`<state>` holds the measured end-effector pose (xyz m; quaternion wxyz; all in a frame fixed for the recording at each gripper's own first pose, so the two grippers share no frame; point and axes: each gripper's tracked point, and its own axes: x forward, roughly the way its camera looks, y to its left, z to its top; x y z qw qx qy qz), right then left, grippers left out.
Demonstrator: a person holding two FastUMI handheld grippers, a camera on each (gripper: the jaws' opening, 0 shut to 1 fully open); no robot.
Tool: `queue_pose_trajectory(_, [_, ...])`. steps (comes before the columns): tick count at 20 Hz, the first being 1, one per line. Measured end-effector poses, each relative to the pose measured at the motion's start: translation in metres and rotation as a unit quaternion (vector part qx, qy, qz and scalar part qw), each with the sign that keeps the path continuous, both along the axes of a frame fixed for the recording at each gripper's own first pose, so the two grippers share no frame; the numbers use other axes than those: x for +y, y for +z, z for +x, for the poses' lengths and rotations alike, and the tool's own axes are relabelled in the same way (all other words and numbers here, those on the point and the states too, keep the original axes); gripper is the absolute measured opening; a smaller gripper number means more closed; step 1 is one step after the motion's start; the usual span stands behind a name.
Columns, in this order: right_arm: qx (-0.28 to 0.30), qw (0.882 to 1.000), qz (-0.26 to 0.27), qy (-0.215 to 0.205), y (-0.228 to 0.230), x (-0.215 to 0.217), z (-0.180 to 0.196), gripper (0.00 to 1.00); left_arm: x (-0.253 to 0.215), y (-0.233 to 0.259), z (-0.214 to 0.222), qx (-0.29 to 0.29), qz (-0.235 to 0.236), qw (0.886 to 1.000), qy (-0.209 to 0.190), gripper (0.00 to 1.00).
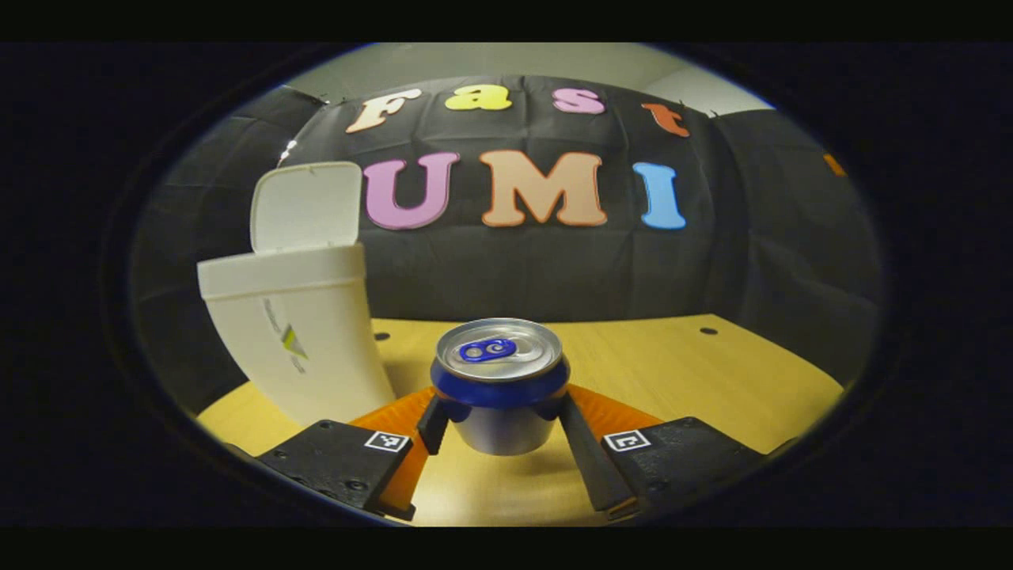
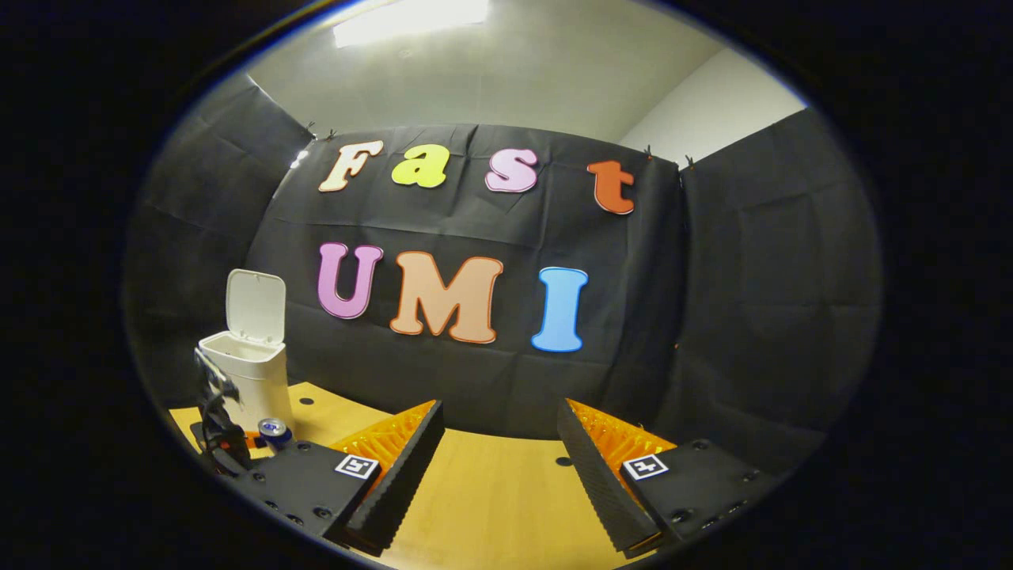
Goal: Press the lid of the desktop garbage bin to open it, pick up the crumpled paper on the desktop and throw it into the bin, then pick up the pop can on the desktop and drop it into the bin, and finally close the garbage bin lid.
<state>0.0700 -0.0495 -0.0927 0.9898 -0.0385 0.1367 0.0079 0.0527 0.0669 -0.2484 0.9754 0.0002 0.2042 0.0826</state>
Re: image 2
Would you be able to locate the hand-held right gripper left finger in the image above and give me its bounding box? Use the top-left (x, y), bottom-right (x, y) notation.
top-left (230, 399), bottom-right (446, 557)

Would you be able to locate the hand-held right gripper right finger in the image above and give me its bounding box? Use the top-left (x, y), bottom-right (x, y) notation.
top-left (556, 397), bottom-right (780, 559)

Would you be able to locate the blue pop can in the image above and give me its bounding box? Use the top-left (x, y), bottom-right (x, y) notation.
top-left (258, 418), bottom-right (293, 454)

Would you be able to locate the white desktop garbage bin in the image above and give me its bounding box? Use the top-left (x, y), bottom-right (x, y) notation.
top-left (198, 269), bottom-right (295, 435)

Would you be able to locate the black backdrop cloth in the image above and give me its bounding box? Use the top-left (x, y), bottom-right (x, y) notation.
top-left (123, 75), bottom-right (883, 484)

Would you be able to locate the ceiling light panel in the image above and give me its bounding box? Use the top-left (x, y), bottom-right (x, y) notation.
top-left (332, 0), bottom-right (490, 48)

